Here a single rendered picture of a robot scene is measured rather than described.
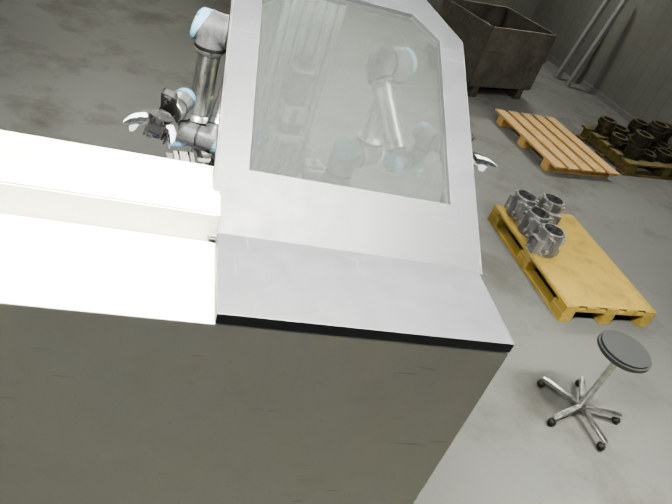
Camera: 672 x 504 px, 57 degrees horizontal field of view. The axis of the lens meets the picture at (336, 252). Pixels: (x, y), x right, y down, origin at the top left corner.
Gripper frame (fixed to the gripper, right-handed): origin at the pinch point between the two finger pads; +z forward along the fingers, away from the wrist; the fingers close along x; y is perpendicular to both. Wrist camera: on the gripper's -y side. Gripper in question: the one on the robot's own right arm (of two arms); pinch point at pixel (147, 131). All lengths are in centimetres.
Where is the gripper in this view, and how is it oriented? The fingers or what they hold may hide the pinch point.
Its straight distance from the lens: 195.9
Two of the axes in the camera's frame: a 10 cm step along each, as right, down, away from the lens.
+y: -4.0, 7.2, 5.6
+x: -9.0, -4.2, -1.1
